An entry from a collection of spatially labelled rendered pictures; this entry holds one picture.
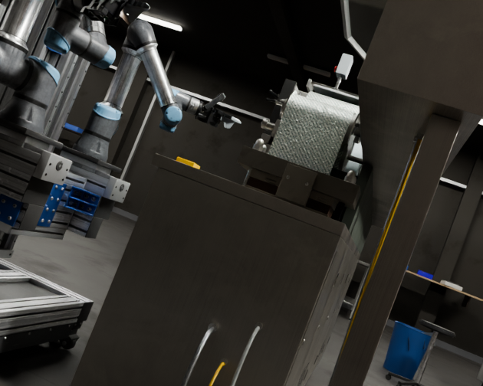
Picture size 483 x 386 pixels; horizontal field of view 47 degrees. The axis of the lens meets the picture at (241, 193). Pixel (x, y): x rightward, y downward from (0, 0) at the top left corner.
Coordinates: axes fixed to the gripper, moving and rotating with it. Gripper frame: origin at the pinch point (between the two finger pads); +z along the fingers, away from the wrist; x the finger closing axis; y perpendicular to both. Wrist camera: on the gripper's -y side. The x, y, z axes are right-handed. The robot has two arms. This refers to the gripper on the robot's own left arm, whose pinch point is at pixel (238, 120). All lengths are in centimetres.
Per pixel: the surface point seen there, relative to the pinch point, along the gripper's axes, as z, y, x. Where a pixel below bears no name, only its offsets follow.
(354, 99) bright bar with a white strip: 35, -26, 41
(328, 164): 24, 4, 74
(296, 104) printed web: 8, -11, 63
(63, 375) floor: -32, 117, 55
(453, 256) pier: 592, 47, -692
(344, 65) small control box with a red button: 35, -43, 8
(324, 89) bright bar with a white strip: 23.3, -24.7, 34.6
